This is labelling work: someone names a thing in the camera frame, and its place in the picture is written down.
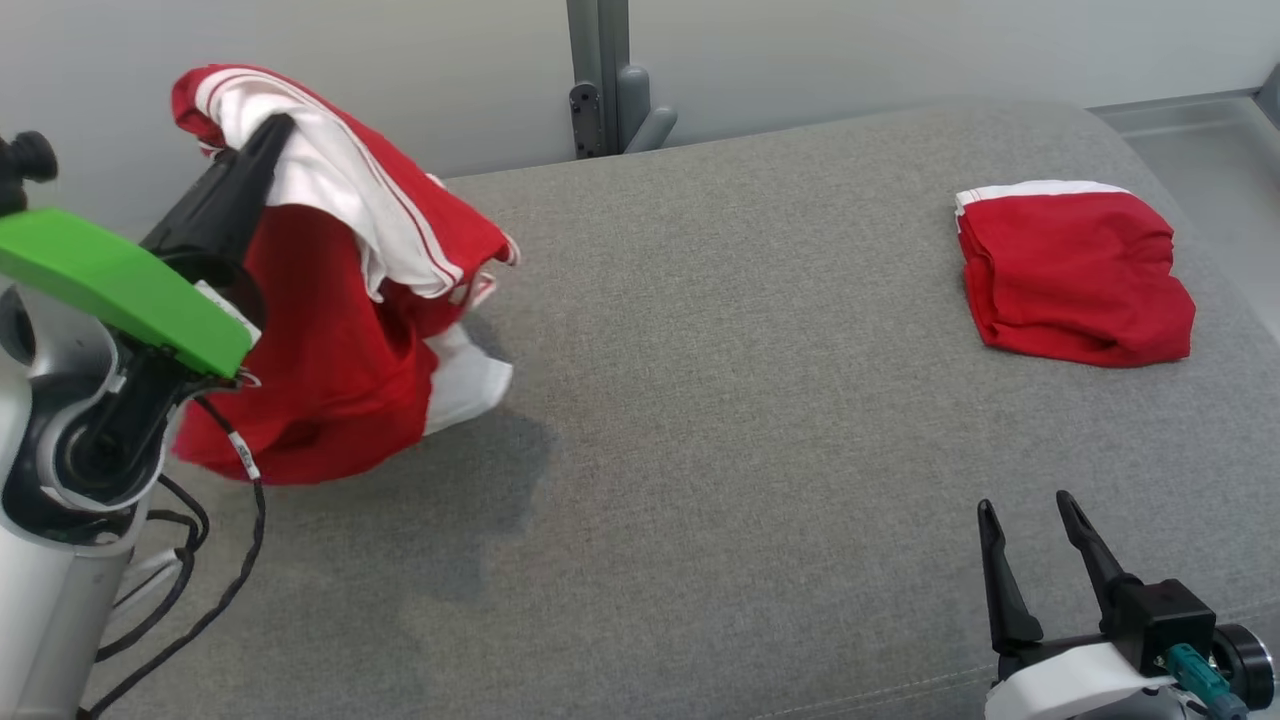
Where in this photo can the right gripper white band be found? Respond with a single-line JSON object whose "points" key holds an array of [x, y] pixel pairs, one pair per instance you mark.
{"points": [[1060, 685]]}

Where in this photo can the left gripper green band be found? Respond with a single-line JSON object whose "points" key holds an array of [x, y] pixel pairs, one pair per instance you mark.
{"points": [[110, 280]]}

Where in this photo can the red jersey with white sleeves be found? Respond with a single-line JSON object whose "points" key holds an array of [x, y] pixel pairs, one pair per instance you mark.
{"points": [[320, 350]]}

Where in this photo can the red shorts with white stripe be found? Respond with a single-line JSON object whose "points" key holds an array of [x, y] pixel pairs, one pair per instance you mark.
{"points": [[1075, 275]]}

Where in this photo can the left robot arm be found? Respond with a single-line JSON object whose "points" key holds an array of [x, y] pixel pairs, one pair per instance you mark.
{"points": [[50, 600]]}

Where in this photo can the right wrist teal connector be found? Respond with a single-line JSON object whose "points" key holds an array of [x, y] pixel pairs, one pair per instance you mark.
{"points": [[1200, 685]]}

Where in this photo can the grey fabric sofa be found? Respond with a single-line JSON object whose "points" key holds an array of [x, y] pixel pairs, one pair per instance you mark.
{"points": [[750, 400]]}

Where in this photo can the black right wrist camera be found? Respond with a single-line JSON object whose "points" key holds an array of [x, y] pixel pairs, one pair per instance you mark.
{"points": [[1160, 615]]}

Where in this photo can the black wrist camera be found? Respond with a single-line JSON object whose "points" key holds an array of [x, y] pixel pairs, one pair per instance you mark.
{"points": [[25, 165], [1160, 615]]}

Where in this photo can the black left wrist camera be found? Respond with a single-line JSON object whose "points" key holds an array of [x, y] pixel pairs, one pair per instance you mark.
{"points": [[25, 165]]}

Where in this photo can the grey metal post with bracket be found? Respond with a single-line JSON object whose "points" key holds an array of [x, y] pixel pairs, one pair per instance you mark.
{"points": [[600, 70]]}

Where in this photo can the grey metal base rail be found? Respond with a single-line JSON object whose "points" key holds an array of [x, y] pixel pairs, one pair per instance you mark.
{"points": [[1180, 110]]}

